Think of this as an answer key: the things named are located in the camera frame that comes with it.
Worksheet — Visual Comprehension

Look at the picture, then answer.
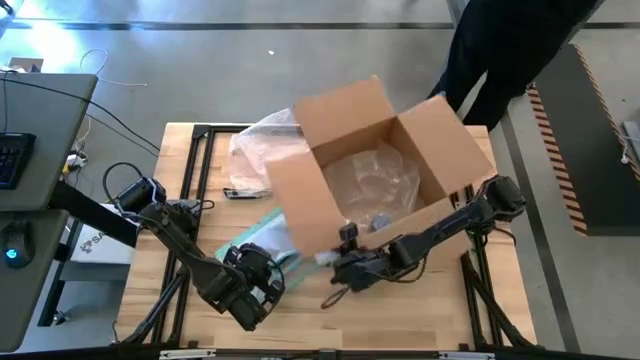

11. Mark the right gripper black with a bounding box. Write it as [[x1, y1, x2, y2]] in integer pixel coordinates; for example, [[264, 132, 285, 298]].
[[319, 249, 396, 311]]

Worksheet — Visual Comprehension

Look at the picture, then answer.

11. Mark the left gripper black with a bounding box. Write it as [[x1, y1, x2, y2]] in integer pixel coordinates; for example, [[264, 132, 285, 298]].
[[223, 243, 285, 306]]

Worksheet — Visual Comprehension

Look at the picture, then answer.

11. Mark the clear teal-edged zip pouch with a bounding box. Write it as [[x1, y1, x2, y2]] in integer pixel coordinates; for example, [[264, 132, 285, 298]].
[[214, 205, 321, 291]]

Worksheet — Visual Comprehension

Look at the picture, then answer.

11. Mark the grey box cutter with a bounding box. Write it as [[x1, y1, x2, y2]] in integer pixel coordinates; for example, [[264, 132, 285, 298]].
[[223, 187, 274, 200]]

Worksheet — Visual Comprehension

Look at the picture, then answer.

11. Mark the brown cardboard box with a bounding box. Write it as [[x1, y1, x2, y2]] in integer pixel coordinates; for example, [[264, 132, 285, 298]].
[[264, 74, 497, 259]]

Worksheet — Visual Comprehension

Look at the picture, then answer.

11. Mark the clear bubble wrap sheet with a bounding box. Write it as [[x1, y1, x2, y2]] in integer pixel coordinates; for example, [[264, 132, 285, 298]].
[[227, 107, 314, 194]]

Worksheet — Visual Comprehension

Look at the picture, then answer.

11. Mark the small blue item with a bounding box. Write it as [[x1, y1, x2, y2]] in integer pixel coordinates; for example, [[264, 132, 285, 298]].
[[370, 213, 396, 232]]

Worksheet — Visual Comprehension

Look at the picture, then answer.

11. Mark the white box with logo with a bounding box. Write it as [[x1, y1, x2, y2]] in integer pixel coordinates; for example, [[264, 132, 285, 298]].
[[69, 203, 151, 266]]

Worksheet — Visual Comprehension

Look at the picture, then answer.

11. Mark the black diagonal support bar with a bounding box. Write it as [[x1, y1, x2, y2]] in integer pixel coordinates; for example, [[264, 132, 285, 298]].
[[48, 180, 142, 247]]

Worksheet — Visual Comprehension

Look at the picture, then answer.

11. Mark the white power adapter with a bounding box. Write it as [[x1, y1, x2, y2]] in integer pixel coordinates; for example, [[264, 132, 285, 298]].
[[62, 149, 90, 176]]

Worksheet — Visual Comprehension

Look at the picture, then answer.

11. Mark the black computer mouse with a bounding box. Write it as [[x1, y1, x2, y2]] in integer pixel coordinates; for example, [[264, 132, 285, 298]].
[[0, 222, 35, 270]]

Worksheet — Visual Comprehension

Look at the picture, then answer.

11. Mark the grey desk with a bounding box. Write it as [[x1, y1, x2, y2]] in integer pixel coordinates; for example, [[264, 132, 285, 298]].
[[0, 72, 99, 354]]

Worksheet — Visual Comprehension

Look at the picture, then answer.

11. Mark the black keyboard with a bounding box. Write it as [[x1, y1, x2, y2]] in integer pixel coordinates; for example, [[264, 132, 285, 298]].
[[0, 132, 37, 191]]

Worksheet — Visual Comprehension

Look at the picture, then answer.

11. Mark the black mat orange-striped edge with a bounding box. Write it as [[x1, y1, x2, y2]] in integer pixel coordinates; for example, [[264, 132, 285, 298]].
[[522, 43, 640, 237]]

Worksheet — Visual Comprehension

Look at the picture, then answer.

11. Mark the person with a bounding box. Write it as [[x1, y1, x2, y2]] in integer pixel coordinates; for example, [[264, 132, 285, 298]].
[[427, 0, 599, 132]]

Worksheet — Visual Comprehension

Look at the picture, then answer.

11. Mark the grey metal cart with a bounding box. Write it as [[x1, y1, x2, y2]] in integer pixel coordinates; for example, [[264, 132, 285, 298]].
[[446, 0, 471, 31]]

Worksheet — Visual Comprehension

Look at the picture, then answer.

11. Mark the small cardboard piece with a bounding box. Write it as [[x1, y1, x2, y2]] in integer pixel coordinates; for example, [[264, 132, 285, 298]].
[[7, 56, 45, 74]]

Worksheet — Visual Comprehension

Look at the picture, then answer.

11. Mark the grey box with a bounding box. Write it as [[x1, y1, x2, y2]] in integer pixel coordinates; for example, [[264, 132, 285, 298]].
[[621, 119, 640, 166]]

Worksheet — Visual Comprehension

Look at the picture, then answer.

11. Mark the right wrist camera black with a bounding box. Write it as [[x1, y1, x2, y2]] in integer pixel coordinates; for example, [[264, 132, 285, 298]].
[[338, 222, 360, 250]]

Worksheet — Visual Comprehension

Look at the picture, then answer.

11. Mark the silver bracket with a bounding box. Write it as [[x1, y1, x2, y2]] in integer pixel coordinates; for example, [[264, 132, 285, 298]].
[[438, 351, 496, 360], [158, 348, 217, 360]]

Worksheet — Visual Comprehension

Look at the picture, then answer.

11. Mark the black desk cable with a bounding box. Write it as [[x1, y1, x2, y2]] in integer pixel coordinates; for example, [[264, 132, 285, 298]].
[[0, 74, 161, 157]]

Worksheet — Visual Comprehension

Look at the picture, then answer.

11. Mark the white floor cable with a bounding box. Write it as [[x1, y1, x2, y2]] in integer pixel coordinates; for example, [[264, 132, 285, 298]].
[[78, 48, 149, 89]]

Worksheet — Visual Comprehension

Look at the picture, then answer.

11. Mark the thin white cable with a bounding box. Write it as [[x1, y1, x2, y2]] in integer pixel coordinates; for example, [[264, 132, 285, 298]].
[[618, 133, 640, 166]]

